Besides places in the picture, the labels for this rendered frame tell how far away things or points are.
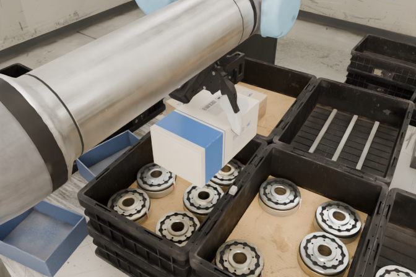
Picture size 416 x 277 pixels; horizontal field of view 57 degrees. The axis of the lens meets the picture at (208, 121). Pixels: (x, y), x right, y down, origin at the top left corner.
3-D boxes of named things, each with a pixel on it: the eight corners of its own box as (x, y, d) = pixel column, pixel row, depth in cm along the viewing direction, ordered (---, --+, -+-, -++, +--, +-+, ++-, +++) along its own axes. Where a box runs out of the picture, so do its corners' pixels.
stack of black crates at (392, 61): (412, 114, 244) (437, 50, 218) (400, 138, 225) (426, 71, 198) (351, 94, 263) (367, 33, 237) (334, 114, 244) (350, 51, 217)
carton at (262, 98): (234, 102, 133) (236, 83, 128) (265, 114, 127) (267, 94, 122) (208, 125, 122) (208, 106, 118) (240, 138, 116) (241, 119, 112)
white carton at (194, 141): (201, 188, 71) (200, 152, 66) (153, 162, 77) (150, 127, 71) (255, 135, 84) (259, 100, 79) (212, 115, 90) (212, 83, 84)
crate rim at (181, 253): (185, 264, 74) (184, 256, 72) (75, 202, 86) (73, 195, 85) (268, 148, 101) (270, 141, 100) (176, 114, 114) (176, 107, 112)
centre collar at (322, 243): (333, 266, 79) (333, 264, 78) (309, 256, 80) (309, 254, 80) (338, 247, 82) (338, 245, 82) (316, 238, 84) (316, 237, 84)
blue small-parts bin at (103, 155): (104, 198, 114) (99, 182, 110) (78, 173, 123) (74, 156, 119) (156, 166, 126) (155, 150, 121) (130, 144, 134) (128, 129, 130)
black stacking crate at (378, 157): (376, 217, 95) (389, 185, 88) (267, 174, 107) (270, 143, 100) (402, 133, 122) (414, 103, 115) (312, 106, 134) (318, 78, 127)
